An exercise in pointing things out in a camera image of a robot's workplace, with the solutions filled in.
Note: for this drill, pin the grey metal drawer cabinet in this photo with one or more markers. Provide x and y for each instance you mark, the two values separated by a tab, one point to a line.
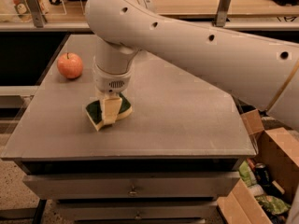
179	124

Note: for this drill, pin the dark soda can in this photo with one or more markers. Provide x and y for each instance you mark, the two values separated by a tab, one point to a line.
262	174

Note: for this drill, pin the cardboard box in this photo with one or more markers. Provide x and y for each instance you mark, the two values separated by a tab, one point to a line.
279	150

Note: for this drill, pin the light green packet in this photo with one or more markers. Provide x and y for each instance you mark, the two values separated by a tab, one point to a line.
247	175

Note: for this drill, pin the wooden shelf board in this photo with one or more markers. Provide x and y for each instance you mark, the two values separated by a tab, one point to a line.
237	8

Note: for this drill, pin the left metal bracket post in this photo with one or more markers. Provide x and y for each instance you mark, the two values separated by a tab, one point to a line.
36	13

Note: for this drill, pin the right metal bracket post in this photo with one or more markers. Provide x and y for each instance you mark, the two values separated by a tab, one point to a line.
222	13

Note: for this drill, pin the metal bracket post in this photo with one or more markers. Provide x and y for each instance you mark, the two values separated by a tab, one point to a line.
222	13
36	13

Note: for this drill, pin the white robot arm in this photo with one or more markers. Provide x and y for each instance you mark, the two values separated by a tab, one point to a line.
259	71

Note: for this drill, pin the grey drawer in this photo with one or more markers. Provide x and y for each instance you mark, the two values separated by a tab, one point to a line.
136	210
132	185

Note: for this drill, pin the green snack bag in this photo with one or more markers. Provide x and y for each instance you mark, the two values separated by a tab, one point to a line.
272	204

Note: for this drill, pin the upper grey drawer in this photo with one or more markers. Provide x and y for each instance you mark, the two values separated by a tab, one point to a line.
132	185

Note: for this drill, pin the green and yellow sponge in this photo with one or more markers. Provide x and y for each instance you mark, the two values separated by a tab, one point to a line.
94	111

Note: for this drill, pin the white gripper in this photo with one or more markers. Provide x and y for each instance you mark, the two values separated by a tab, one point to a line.
111	80

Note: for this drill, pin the lower grey drawer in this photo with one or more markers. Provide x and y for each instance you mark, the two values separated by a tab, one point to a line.
136	210

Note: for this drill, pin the red apple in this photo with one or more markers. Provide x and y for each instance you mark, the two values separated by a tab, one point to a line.
70	65

